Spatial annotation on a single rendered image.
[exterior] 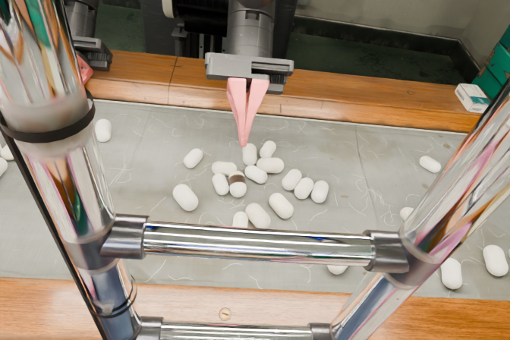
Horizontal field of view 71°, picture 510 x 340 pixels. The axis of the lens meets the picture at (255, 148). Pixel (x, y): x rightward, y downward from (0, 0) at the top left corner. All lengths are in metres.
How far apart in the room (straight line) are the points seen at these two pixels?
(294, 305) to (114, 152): 0.31
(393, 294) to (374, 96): 0.49
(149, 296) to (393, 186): 0.35
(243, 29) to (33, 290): 0.34
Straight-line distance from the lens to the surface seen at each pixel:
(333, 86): 0.65
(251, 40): 0.43
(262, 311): 0.37
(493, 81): 0.82
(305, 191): 0.47
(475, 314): 0.46
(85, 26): 0.60
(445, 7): 2.75
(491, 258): 0.52
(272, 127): 0.57
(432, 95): 0.73
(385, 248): 0.18
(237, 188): 0.45
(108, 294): 0.20
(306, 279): 0.42
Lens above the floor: 1.11
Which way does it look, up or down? 44 degrees down
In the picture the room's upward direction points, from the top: 10 degrees clockwise
